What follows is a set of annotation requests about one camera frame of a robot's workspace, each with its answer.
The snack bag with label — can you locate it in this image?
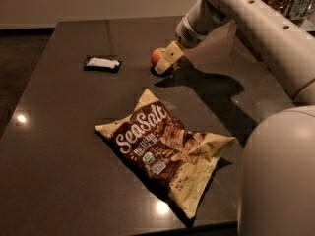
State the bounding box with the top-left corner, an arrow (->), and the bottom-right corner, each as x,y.
285,0 -> 315,26

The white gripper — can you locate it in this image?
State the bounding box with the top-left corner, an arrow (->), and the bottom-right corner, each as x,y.
154,16 -> 206,75

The dark blue snack packet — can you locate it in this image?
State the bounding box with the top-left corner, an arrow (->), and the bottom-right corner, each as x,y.
84,56 -> 121,73

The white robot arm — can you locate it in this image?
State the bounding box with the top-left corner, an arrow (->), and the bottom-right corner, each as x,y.
176,0 -> 315,236

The sea salt chips bag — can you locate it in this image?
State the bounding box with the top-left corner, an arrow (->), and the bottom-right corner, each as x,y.
95,89 -> 237,218

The red apple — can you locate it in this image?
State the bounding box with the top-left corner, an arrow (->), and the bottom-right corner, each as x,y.
151,48 -> 165,67

